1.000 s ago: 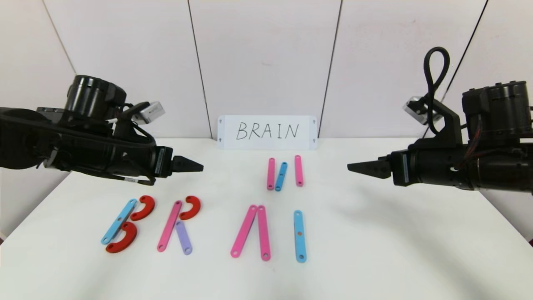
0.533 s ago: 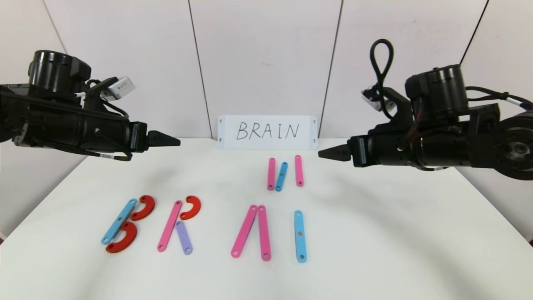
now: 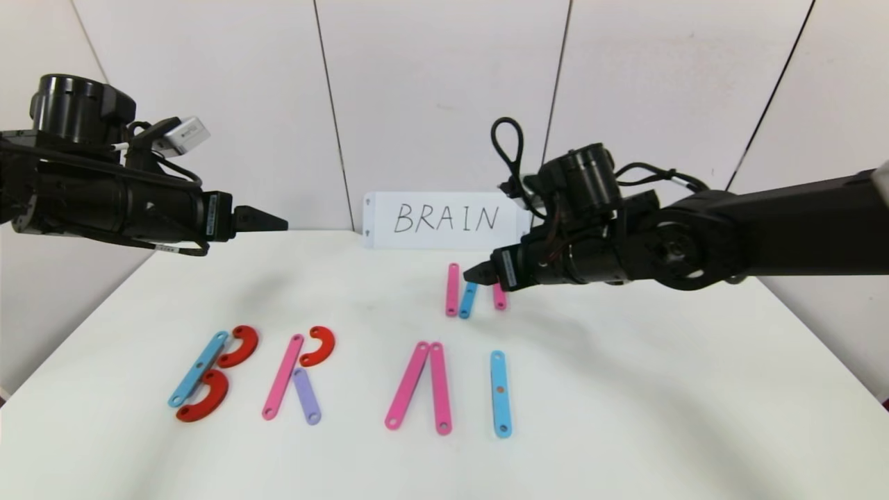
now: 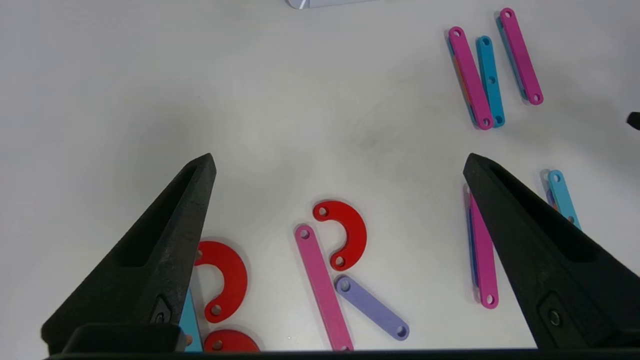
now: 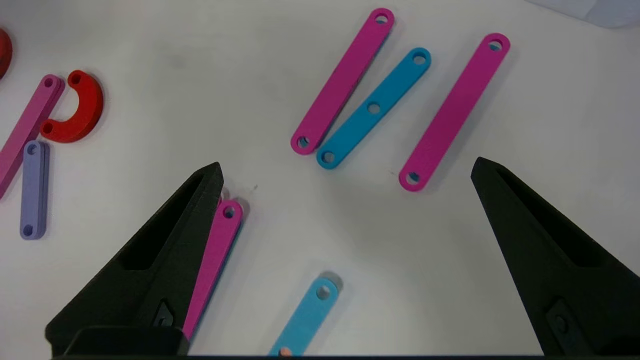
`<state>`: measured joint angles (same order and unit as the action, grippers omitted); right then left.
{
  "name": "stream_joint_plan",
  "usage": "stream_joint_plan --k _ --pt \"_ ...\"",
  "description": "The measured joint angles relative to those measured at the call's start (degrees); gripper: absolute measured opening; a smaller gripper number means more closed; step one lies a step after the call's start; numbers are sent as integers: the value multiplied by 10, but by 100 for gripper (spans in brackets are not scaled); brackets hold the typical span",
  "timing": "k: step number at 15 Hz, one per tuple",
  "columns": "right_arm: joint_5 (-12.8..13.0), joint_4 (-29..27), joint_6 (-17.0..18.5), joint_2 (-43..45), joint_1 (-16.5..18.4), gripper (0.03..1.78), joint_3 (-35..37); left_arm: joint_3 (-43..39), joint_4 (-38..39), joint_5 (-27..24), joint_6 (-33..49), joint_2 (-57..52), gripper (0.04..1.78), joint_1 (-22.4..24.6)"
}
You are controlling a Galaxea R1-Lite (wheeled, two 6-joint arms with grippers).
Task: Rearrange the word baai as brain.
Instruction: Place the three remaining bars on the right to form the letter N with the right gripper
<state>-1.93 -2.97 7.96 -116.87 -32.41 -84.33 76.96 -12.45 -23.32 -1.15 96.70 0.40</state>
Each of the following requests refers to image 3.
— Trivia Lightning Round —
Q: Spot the small red arc piece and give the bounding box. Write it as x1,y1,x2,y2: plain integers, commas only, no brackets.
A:
299,326,335,368

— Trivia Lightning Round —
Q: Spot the black looped right arm cable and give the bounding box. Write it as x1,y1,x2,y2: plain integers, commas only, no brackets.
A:
491,117,549,219

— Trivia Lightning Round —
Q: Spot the short purple bar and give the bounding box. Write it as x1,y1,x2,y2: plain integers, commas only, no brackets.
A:
292,368,322,426

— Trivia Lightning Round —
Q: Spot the thin black left wrist cable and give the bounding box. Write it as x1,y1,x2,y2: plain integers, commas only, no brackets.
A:
158,154,206,190

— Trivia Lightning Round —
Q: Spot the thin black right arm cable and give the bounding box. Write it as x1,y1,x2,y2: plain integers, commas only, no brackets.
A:
615,162,711,194

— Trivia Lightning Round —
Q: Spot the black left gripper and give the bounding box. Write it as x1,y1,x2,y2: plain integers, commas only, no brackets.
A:
121,174,289,246

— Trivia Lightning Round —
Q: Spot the long blue bar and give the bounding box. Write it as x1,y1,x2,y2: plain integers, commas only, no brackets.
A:
489,350,513,438
167,331,229,408

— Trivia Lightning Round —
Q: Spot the large red arc piece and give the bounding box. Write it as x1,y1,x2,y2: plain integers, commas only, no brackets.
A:
217,325,259,369
176,369,230,423

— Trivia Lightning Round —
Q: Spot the white BRAIN sign card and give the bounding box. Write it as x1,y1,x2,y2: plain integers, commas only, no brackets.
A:
363,192,530,251

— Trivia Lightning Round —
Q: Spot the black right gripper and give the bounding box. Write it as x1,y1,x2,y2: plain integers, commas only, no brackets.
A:
463,234,576,292

